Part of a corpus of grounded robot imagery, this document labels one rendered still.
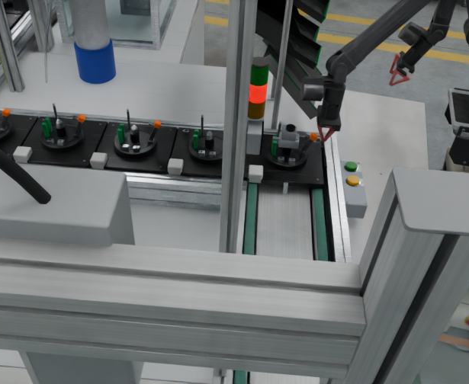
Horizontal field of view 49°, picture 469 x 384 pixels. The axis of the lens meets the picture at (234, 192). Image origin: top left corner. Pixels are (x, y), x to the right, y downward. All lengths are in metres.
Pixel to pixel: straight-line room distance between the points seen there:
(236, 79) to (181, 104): 1.49
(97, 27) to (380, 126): 1.19
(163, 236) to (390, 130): 1.03
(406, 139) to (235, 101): 1.49
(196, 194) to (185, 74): 0.84
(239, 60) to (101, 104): 1.55
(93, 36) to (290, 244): 1.19
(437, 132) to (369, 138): 1.77
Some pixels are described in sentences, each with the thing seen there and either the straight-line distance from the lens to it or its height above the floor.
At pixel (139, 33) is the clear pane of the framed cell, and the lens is 2.53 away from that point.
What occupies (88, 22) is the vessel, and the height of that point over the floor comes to 1.13.
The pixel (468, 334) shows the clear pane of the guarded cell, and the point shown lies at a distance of 0.82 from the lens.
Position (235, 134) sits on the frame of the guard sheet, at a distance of 0.70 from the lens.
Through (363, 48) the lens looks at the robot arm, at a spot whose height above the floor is 1.36.
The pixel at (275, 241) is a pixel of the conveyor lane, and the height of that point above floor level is 0.92.
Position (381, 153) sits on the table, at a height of 0.86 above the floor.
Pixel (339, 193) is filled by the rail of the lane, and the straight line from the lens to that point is 1.64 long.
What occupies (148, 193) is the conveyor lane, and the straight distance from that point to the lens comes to 1.65.
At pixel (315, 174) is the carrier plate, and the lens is 1.67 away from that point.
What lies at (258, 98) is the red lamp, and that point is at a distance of 1.33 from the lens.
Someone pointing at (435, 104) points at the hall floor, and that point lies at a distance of 4.10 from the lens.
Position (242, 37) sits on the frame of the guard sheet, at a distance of 0.63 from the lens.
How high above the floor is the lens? 2.04
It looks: 43 degrees down
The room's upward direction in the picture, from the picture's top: 4 degrees clockwise
